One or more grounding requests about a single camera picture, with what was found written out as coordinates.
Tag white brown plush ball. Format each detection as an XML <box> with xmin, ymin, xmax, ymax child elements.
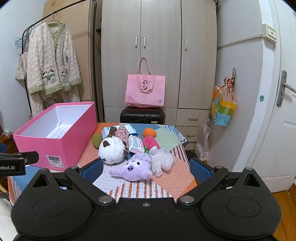
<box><xmin>98</xmin><ymin>136</ymin><xmax>125</xmax><ymax>165</ymax></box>

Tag green soft ball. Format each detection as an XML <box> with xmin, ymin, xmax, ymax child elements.
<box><xmin>91</xmin><ymin>133</ymin><xmax>103</xmax><ymax>149</ymax></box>

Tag large wet wipes pack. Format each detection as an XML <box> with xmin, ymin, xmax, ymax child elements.
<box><xmin>102</xmin><ymin>124</ymin><xmax>138</xmax><ymax>138</ymax></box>

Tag white fluffy plush toy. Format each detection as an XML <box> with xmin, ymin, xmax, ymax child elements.
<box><xmin>149</xmin><ymin>146</ymin><xmax>175</xmax><ymax>177</ymax></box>

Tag purple plush toy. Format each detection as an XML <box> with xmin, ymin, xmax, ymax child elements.
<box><xmin>109</xmin><ymin>153</ymin><xmax>152</xmax><ymax>182</ymax></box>

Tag pink floral fabric scrunchie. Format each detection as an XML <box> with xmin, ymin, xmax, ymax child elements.
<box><xmin>115</xmin><ymin>125</ymin><xmax>130</xmax><ymax>150</ymax></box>

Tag small tissue pack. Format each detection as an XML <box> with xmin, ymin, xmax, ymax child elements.
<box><xmin>128</xmin><ymin>135</ymin><xmax>145</xmax><ymax>154</ymax></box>

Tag pink strawberry plush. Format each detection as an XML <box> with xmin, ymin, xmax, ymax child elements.
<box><xmin>142</xmin><ymin>136</ymin><xmax>160</xmax><ymax>153</ymax></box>

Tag orange soft egg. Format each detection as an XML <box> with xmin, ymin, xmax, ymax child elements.
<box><xmin>142</xmin><ymin>128</ymin><xmax>157</xmax><ymax>138</ymax></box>

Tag white plastic bag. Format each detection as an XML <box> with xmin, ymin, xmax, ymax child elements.
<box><xmin>195</xmin><ymin>119</ymin><xmax>212</xmax><ymax>161</ymax></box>

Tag patchwork patterned tablecloth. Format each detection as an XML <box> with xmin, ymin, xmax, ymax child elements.
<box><xmin>14</xmin><ymin>123</ymin><xmax>196</xmax><ymax>200</ymax></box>

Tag pink cardboard box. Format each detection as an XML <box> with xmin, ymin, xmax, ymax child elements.
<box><xmin>14</xmin><ymin>102</ymin><xmax>97</xmax><ymax>171</ymax></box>

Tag white door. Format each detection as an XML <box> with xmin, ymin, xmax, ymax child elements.
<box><xmin>233</xmin><ymin>1</ymin><xmax>295</xmax><ymax>192</ymax></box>

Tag colourful paper gift bag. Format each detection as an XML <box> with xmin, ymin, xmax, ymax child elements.
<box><xmin>211</xmin><ymin>86</ymin><xmax>236</xmax><ymax>126</ymax></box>

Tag black suitcase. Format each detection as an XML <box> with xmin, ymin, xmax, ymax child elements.
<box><xmin>120</xmin><ymin>106</ymin><xmax>165</xmax><ymax>125</ymax></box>

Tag pink tote bag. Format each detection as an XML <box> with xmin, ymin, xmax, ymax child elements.
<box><xmin>125</xmin><ymin>57</ymin><xmax>166</xmax><ymax>108</ymax></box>

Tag cream knit cardigan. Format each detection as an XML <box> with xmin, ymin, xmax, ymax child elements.
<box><xmin>27</xmin><ymin>21</ymin><xmax>82</xmax><ymax>95</ymax></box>

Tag blue clothes hangers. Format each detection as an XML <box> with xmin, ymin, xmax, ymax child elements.
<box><xmin>15</xmin><ymin>28</ymin><xmax>30</xmax><ymax>50</ymax></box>

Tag beige wooden wardrobe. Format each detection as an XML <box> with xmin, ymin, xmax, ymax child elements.
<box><xmin>101</xmin><ymin>1</ymin><xmax>217</xmax><ymax>150</ymax></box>

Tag beige tall side cabinet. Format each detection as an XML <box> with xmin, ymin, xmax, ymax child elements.
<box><xmin>55</xmin><ymin>1</ymin><xmax>102</xmax><ymax>102</ymax></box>

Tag black clothes rack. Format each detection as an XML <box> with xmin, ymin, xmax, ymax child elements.
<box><xmin>22</xmin><ymin>1</ymin><xmax>103</xmax><ymax>120</ymax></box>

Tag metal door handle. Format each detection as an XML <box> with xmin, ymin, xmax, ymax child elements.
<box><xmin>276</xmin><ymin>70</ymin><xmax>296</xmax><ymax>108</ymax></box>

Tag white wall switch box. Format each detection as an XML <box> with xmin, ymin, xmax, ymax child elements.
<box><xmin>261</xmin><ymin>24</ymin><xmax>277</xmax><ymax>43</ymax></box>

